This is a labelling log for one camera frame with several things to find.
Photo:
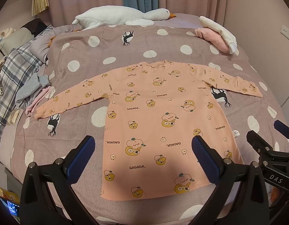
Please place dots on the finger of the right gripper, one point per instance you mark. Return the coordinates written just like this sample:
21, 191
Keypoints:
259, 142
282, 128

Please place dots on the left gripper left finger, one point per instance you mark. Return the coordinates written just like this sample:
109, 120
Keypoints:
37, 205

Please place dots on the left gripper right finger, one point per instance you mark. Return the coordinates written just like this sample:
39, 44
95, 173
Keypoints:
250, 205

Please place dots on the peach cartoon print shirt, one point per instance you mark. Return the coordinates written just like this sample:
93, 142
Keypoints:
154, 112

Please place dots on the grey knit garment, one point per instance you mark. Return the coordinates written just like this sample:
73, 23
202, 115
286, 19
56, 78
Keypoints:
30, 90

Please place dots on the pink folded garment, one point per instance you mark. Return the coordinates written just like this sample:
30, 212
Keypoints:
213, 37

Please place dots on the light pink small garment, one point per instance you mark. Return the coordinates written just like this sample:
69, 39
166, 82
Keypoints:
39, 96

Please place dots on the cream white folded garment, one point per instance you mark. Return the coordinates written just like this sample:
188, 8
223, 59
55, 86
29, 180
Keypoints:
227, 36

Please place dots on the blue grey plaid cloth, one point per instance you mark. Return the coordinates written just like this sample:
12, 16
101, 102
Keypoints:
19, 66

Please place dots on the mauve polka dot blanket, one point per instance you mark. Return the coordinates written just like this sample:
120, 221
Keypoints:
78, 55

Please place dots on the beige grey pillow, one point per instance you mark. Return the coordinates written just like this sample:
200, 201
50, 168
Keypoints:
15, 40

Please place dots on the white goose plush toy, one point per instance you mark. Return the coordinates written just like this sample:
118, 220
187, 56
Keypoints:
120, 15

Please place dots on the beige tassel hanging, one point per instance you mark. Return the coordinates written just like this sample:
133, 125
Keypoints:
39, 6

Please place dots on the white wall power strip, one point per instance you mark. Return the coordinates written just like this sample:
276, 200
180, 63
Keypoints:
285, 31

